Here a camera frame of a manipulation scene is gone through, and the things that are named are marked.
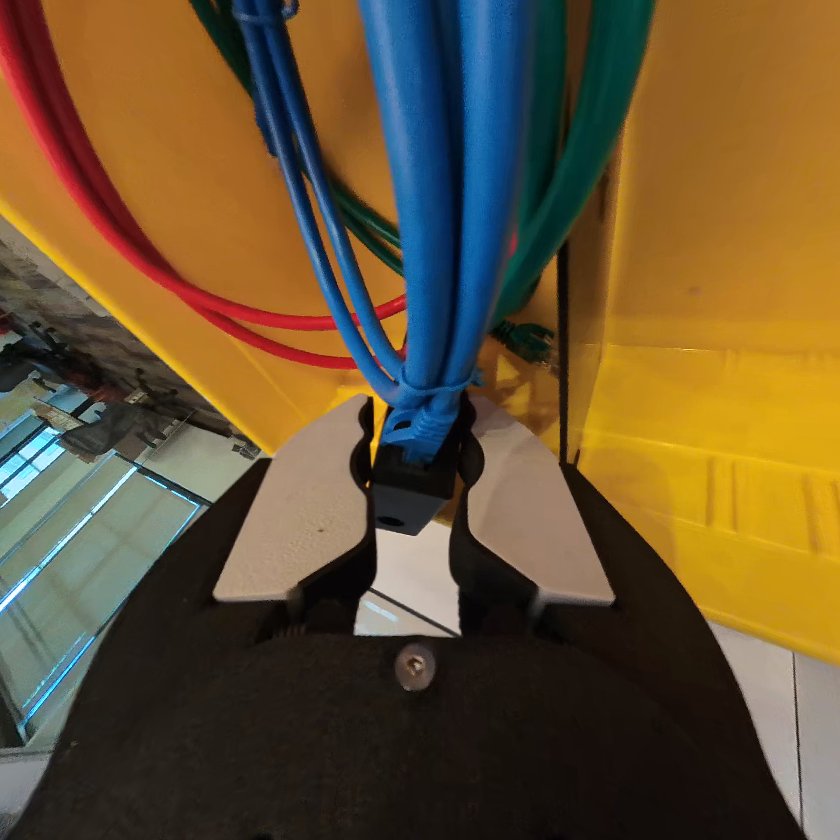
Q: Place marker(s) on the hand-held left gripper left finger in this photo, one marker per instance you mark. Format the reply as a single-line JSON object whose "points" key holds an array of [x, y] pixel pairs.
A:
{"points": [[295, 518]]}

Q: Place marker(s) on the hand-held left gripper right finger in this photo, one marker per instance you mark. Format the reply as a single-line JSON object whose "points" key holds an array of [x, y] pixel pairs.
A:
{"points": [[531, 525]]}

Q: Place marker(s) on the yellow plastic bin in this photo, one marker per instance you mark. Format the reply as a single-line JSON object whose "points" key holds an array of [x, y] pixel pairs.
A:
{"points": [[722, 262]]}

